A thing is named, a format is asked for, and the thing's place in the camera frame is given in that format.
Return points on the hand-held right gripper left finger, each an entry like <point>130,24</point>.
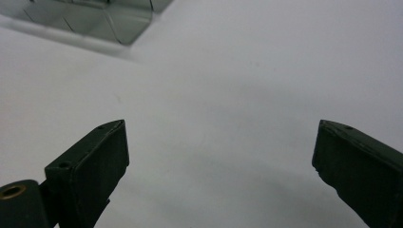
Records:
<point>88,171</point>

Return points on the clear plastic container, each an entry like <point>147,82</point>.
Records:
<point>92,19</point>

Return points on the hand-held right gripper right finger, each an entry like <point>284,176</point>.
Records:
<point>358,171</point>

